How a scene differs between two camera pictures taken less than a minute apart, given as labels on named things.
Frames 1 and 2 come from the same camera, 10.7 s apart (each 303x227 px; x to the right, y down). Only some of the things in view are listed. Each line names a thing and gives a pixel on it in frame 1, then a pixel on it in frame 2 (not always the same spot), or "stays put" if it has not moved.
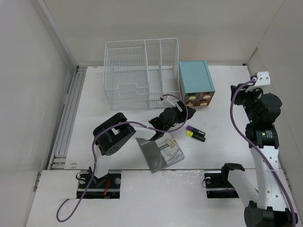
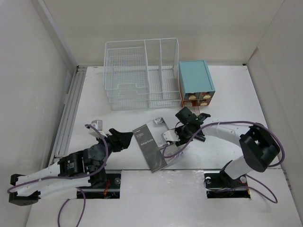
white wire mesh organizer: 138,73 stays put
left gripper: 182,115 -> 120,141
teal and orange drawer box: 196,84 stays put
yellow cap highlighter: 190,134 stays put
